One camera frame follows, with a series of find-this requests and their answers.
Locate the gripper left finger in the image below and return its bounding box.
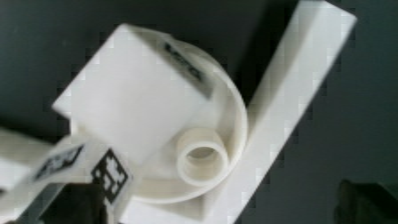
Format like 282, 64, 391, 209
16, 183, 108, 224

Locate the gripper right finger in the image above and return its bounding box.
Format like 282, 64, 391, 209
334, 180, 398, 224

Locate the white stool leg with tag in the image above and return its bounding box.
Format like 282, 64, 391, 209
0, 134, 135, 224

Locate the white round stool seat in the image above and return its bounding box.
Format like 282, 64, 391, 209
135, 30, 248, 204

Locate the white stool leg block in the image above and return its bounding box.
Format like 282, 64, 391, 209
53, 24, 211, 166

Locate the white L-shaped obstacle wall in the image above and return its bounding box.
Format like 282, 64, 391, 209
121, 0, 357, 224

